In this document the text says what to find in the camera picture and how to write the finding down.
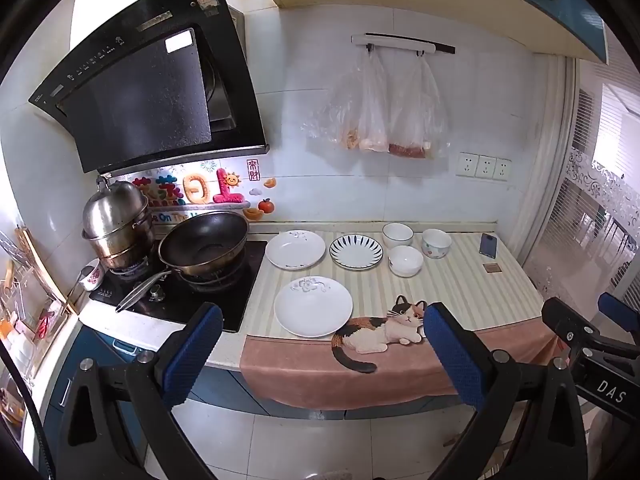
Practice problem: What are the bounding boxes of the colourful wall stickers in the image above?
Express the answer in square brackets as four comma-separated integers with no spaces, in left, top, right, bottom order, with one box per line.
[107,157,278,223]

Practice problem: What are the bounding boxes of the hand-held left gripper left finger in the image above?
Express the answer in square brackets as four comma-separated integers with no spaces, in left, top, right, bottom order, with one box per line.
[57,301,224,480]

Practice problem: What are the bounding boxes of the clear plastic bag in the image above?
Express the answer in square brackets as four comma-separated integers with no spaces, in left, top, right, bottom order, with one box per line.
[356,52,391,153]
[302,60,363,151]
[387,55,449,160]

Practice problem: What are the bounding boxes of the black wok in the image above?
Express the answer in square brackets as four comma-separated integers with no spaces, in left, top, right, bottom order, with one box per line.
[115,211,250,313]

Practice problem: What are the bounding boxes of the white bowl with dark rim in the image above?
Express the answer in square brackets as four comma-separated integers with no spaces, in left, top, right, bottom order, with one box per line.
[382,222,415,251]

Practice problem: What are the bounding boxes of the white wall hook rail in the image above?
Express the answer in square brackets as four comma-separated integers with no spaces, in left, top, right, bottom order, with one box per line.
[351,33,457,57]

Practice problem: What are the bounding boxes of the plain white bowl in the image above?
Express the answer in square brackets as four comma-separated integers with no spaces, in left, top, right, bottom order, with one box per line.
[388,245,424,278]

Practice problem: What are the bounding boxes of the white plate with small print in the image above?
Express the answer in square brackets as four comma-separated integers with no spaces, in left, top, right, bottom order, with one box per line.
[265,230,327,270]

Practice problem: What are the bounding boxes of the striped cat mat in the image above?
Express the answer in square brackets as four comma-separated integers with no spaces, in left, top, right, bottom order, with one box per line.
[239,230,563,411]

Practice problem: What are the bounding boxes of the small floral cup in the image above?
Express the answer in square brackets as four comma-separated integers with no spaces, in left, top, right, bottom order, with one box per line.
[80,262,105,292]

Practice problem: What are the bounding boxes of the floral patterned bowl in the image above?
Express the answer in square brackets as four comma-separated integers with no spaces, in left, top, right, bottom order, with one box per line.
[421,228,453,260]

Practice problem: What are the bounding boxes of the blue base cabinet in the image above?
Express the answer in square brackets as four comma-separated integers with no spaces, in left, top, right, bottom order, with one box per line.
[42,327,346,461]

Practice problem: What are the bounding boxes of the black range hood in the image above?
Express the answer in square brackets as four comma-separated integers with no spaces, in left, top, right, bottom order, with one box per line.
[28,0,271,175]

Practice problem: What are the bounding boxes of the blue striped plate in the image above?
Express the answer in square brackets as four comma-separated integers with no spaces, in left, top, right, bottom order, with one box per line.
[328,234,385,271]

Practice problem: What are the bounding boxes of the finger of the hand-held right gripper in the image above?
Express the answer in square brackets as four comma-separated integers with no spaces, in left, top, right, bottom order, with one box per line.
[597,291,640,347]
[541,296,601,357]

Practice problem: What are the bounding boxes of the black glass cooktop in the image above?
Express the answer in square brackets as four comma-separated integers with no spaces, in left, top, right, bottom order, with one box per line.
[89,240,269,333]

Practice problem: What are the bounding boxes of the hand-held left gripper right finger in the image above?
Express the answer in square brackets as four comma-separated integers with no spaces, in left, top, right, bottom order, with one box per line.
[422,301,590,480]

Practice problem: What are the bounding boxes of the steel steamer pot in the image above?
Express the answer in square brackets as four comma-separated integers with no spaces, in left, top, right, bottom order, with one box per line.
[81,176,156,270]

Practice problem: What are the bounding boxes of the white plate with flower print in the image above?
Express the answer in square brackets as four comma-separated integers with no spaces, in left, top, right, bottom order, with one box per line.
[273,276,354,338]

